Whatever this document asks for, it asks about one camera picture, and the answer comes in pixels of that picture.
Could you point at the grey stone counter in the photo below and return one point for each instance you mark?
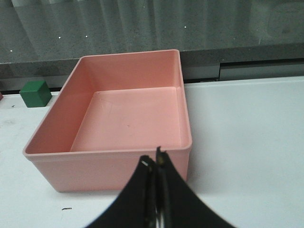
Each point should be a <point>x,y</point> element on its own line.
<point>45,38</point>

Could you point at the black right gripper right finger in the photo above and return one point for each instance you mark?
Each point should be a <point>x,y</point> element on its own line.
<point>177,205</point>

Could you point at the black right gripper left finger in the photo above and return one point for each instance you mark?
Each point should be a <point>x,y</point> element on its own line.
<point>135,205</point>

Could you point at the pink plastic bin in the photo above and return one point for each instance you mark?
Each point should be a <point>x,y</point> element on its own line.
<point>111,110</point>

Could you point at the green cube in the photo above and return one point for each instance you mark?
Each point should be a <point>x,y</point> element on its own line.
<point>35,94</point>

